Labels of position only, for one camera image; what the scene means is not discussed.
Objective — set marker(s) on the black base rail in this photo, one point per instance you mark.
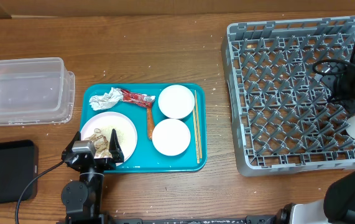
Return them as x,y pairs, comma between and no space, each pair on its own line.
250,219

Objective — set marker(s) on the crumpled white napkin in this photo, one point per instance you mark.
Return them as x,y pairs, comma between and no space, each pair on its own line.
107,100

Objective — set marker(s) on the orange carrot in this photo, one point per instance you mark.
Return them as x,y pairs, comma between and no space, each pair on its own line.
150,123

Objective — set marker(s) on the pink plate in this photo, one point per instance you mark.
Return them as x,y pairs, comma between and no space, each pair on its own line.
125,129

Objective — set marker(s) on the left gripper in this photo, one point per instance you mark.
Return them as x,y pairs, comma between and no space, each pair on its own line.
107,163

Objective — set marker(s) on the grey dishwasher rack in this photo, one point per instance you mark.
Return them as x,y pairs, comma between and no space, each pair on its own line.
281,120

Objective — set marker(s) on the teal plastic tray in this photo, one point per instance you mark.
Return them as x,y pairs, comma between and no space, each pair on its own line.
145,158

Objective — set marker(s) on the clear plastic bin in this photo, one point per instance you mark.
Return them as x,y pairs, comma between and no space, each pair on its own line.
36,91

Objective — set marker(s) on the red snack wrapper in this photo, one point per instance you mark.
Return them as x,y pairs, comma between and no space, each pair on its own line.
142,100

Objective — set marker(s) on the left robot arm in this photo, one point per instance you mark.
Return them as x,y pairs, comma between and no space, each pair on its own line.
82,198

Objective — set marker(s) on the wooden chopstick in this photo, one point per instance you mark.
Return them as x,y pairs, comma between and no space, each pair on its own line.
197,129
195,137

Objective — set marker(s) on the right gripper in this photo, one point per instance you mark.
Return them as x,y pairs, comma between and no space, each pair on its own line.
351,104

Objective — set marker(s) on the food scraps on plate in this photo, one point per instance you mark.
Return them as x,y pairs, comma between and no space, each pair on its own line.
101,144

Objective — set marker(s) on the black bin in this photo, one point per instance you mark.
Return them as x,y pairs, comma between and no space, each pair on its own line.
18,166

